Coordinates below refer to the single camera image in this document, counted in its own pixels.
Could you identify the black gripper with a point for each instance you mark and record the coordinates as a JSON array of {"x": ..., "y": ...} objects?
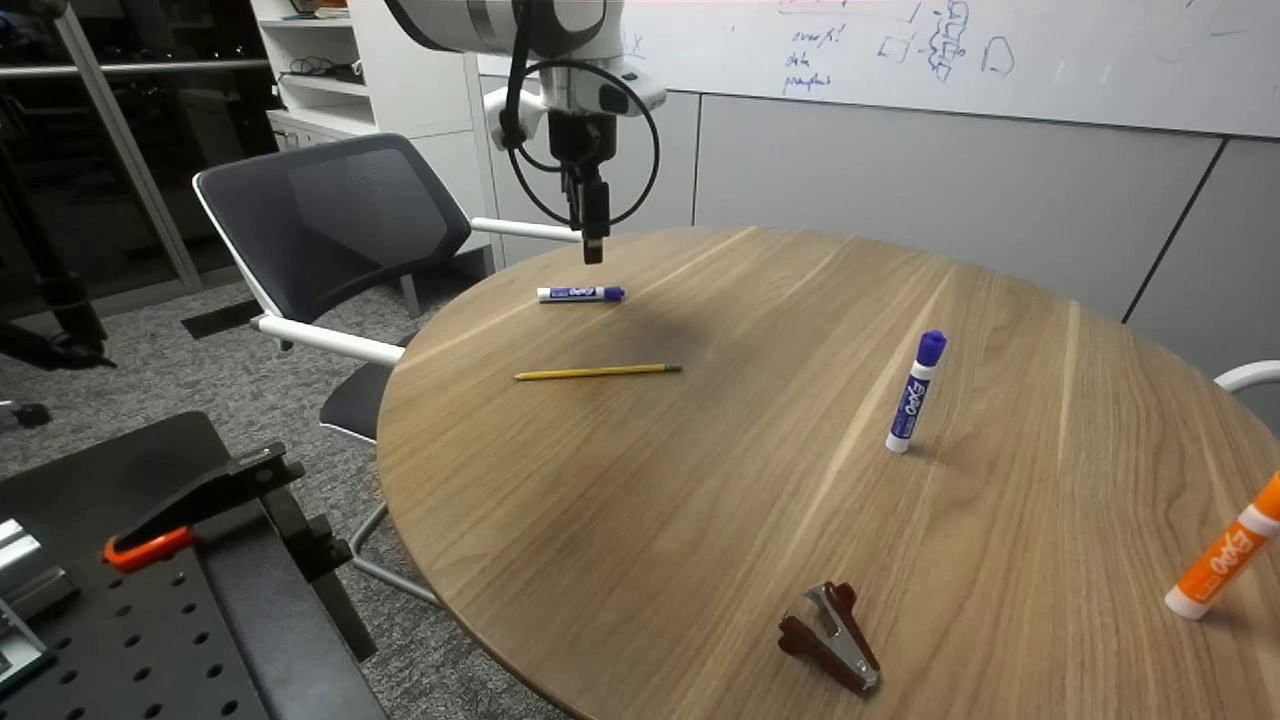
[{"x": 586, "y": 145}]

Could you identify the blue and white marker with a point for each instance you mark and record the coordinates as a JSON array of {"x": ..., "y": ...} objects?
[
  {"x": 914, "y": 398},
  {"x": 582, "y": 293}
]

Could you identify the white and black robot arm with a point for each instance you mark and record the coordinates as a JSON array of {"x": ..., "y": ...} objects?
[{"x": 452, "y": 23}]

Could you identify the orange and white marker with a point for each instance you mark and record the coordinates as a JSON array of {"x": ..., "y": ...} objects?
[{"x": 1223, "y": 563}]

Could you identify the yellow pencil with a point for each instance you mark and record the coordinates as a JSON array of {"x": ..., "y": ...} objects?
[{"x": 603, "y": 375}]

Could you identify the white shelf unit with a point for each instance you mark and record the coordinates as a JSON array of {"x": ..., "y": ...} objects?
[{"x": 322, "y": 66}]

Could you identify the black floor plate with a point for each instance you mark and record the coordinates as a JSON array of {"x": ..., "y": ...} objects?
[{"x": 222, "y": 319}]

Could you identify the dark red staple remover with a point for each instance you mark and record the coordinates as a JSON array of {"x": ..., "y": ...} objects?
[{"x": 832, "y": 641}]

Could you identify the whiteboard with blue writing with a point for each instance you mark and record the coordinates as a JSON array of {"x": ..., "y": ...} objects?
[{"x": 1067, "y": 54}]

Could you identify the orange and black clamp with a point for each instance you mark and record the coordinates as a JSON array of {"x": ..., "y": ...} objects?
[{"x": 145, "y": 546}]

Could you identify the small black floor object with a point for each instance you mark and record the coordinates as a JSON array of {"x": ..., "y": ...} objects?
[{"x": 27, "y": 414}]

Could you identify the black mesh chair white frame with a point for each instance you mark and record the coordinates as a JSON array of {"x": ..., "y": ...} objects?
[
  {"x": 335, "y": 213},
  {"x": 1255, "y": 375}
]

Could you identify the grey metal post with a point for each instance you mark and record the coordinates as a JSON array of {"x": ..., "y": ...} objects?
[{"x": 126, "y": 145}]

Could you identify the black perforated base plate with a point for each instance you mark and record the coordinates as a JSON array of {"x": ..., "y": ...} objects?
[{"x": 135, "y": 641}]

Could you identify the grey metal bracket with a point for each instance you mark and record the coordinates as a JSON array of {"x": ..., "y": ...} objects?
[{"x": 27, "y": 586}]

